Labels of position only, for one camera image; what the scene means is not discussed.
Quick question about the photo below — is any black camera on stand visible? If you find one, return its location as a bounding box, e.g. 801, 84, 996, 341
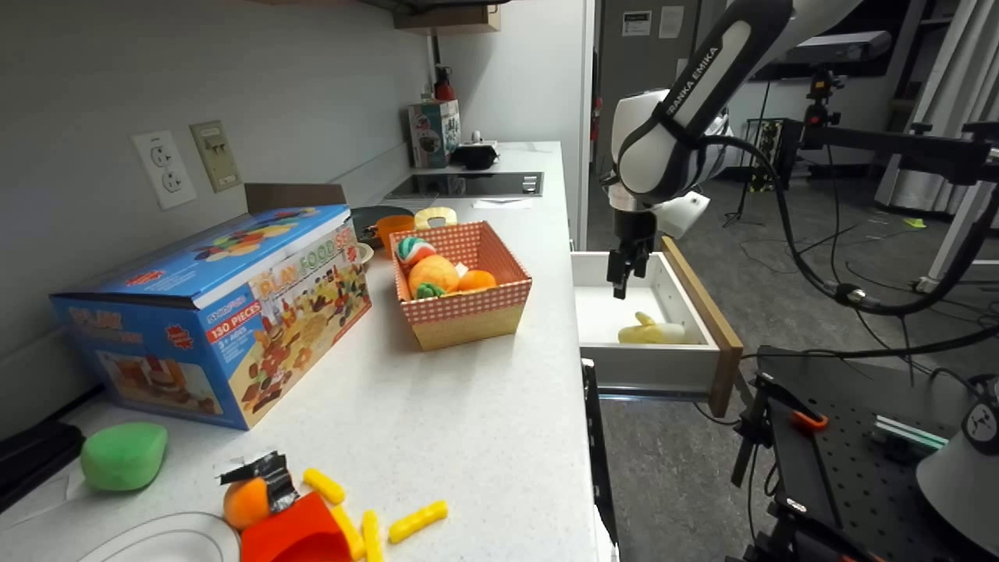
773, 31, 892, 70

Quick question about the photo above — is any orange cup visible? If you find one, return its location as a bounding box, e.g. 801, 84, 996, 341
374, 215, 414, 251

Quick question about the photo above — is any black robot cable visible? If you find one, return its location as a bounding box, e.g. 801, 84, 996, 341
715, 136, 999, 319

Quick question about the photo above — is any white wall outlet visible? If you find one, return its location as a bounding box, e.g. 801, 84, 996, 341
135, 130, 195, 210

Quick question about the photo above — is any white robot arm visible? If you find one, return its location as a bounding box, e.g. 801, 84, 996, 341
604, 0, 862, 301

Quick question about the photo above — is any red checkered cardboard basket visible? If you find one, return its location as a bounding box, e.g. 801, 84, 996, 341
390, 222, 529, 349

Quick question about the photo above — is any beige light switch plate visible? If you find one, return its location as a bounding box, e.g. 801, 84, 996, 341
190, 123, 240, 192

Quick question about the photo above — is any green sponge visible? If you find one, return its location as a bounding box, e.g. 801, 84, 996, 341
81, 421, 169, 494

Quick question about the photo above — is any orange plush toy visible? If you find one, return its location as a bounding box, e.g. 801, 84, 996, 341
410, 256, 465, 297

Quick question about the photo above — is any wooden front white drawer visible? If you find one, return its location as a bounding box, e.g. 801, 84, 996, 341
572, 238, 743, 418

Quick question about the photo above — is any orange toy ball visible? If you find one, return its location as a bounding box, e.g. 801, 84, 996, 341
223, 478, 272, 530

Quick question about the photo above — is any white plate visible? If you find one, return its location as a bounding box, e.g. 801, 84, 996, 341
79, 512, 240, 562

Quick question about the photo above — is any yellow toy fry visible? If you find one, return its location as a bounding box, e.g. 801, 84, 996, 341
386, 500, 450, 543

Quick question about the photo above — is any black induction cooktop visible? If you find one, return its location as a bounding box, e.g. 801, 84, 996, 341
386, 173, 544, 201

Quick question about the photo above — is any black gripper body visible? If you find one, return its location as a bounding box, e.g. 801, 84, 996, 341
614, 213, 654, 264

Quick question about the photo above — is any orange handled clamp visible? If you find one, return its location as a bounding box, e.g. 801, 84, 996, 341
755, 371, 829, 435

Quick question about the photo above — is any red toy fries holder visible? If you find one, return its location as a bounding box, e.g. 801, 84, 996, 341
240, 494, 354, 562

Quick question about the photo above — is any black perforated robot table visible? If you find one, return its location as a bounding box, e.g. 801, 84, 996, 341
752, 347, 999, 562

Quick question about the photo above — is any striped plush toy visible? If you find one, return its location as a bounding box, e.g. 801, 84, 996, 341
397, 236, 436, 269

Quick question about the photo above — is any blue toy food box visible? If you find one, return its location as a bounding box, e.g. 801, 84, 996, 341
53, 205, 371, 427

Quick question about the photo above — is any colourful carton box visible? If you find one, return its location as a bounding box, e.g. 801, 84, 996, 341
405, 101, 463, 170

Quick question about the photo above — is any yellow toy banana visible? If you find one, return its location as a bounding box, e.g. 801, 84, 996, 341
619, 314, 683, 344

